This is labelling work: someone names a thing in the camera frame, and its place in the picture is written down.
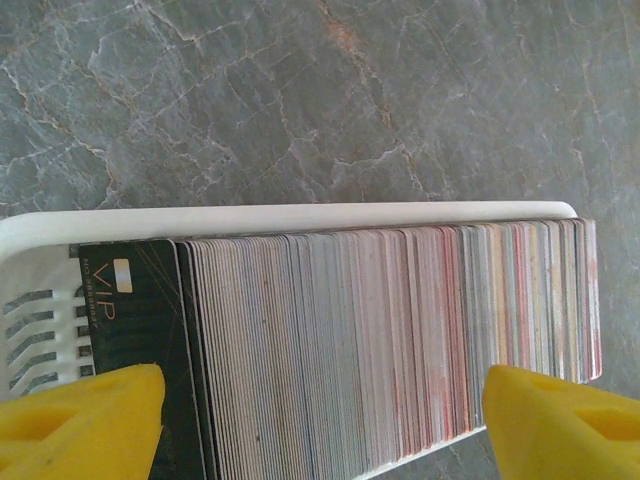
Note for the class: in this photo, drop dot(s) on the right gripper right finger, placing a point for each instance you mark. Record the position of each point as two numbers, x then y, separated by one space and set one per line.
560 435

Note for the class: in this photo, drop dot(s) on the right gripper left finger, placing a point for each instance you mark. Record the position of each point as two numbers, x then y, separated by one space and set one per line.
75 430

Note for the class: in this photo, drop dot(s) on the black VIP card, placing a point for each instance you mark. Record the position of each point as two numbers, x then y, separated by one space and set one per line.
145 310

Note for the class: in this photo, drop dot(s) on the stack of plastic cards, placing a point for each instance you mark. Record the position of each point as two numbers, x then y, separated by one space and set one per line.
375 325

